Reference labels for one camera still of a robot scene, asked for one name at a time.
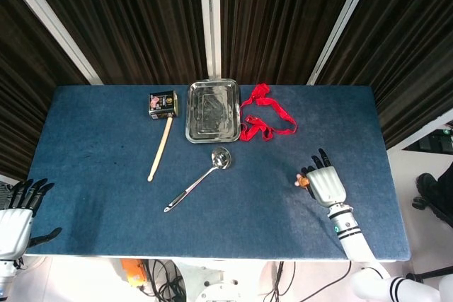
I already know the white vertical frame post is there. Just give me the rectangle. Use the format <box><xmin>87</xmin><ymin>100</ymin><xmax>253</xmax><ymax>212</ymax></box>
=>
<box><xmin>197</xmin><ymin>0</ymin><xmax>222</xmax><ymax>81</ymax></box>
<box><xmin>306</xmin><ymin>0</ymin><xmax>377</xmax><ymax>86</ymax></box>
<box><xmin>0</xmin><ymin>0</ymin><xmax>103</xmax><ymax>86</ymax></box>

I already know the orange device under table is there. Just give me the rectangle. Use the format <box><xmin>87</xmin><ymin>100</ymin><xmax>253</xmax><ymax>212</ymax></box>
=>
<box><xmin>120</xmin><ymin>258</ymin><xmax>149</xmax><ymax>291</ymax></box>

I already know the steel ladle with black handle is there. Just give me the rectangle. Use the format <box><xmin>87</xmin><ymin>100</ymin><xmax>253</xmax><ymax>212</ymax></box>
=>
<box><xmin>164</xmin><ymin>146</ymin><xmax>232</xmax><ymax>214</ymax></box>

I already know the dark brown pleated curtain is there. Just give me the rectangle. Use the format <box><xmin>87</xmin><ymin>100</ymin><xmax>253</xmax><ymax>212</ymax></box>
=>
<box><xmin>0</xmin><ymin>0</ymin><xmax>453</xmax><ymax>181</ymax></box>

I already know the blue felt table cover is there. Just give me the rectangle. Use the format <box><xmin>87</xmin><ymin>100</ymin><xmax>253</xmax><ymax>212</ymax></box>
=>
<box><xmin>24</xmin><ymin>84</ymin><xmax>412</xmax><ymax>263</ymax></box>

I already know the black and gold tin can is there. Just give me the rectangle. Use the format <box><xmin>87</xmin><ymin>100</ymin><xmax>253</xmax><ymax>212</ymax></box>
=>
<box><xmin>147</xmin><ymin>90</ymin><xmax>179</xmax><ymax>120</ymax></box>

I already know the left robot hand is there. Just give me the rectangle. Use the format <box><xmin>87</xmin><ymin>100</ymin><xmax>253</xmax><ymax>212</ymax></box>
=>
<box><xmin>0</xmin><ymin>178</ymin><xmax>63</xmax><ymax>260</ymax></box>

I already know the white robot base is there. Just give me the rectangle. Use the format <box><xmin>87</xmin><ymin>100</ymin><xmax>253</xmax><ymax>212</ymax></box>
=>
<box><xmin>173</xmin><ymin>261</ymin><xmax>277</xmax><ymax>302</ymax></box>

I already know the red fabric ribbon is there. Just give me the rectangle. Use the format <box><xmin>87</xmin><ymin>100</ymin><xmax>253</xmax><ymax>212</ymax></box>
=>
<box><xmin>239</xmin><ymin>83</ymin><xmax>299</xmax><ymax>142</ymax></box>

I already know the rectangular stainless steel tray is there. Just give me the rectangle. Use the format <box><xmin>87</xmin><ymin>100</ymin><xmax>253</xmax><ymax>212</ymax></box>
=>
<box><xmin>185</xmin><ymin>79</ymin><xmax>242</xmax><ymax>144</ymax></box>

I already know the black office chair base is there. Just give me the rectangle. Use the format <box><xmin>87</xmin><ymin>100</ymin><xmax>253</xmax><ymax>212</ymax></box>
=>
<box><xmin>411</xmin><ymin>173</ymin><xmax>453</xmax><ymax>228</ymax></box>

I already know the black cable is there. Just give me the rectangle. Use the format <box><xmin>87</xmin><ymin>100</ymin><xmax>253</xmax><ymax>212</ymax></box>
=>
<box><xmin>139</xmin><ymin>259</ymin><xmax>187</xmax><ymax>302</ymax></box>
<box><xmin>263</xmin><ymin>261</ymin><xmax>353</xmax><ymax>302</ymax></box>

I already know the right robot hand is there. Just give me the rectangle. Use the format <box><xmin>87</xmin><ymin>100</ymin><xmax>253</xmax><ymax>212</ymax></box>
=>
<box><xmin>301</xmin><ymin>148</ymin><xmax>348</xmax><ymax>209</ymax></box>

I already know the cream wooden drumstick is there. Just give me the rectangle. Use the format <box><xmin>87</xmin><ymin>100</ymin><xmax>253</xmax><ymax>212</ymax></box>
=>
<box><xmin>147</xmin><ymin>117</ymin><xmax>174</xmax><ymax>183</ymax></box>

